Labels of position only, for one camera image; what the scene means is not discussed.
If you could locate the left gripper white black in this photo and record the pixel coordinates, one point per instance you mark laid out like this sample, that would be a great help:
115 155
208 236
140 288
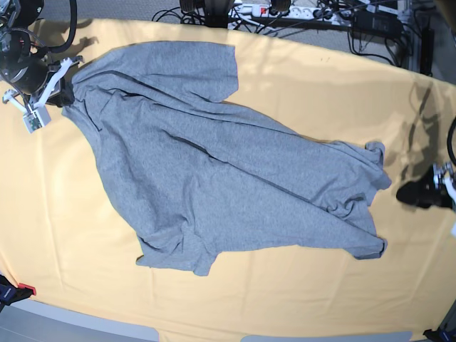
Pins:
424 195

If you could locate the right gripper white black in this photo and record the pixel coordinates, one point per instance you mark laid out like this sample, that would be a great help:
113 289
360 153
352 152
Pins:
40 84

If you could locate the grey t-shirt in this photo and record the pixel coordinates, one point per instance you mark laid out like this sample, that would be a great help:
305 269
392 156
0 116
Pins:
196 176

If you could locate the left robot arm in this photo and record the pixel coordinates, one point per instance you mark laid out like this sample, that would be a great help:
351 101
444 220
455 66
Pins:
427 177

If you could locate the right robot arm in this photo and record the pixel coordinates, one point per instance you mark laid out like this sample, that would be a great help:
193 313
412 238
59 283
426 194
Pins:
27 63

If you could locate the black clamp right corner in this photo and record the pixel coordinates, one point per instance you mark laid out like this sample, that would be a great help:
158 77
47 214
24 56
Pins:
440 335

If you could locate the yellow table cloth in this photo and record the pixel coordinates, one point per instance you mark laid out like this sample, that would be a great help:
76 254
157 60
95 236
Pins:
60 234

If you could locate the black power adapter box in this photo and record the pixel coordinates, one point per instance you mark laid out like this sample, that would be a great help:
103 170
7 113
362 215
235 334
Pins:
376 24

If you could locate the red black clamp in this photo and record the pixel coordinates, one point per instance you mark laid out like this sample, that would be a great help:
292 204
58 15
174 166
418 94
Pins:
11 294

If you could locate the white power strip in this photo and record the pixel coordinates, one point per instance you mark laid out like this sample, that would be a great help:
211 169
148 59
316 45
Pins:
296 15

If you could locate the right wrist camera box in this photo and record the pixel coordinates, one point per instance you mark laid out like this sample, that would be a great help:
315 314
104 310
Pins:
36 119

